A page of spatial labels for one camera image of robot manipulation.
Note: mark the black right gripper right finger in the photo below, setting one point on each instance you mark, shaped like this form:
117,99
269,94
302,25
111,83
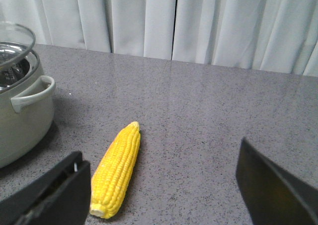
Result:
272,195

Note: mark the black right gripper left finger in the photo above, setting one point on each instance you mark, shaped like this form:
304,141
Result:
59,197

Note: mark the yellow corn cob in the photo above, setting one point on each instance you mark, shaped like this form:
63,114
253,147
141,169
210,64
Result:
112,177

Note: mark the glass pot lid with knob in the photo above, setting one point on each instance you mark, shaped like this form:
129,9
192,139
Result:
16,41

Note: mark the pale green electric cooking pot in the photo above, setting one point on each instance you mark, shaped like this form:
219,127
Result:
26,107

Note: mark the white curtain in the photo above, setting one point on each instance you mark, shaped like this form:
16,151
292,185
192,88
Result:
269,35

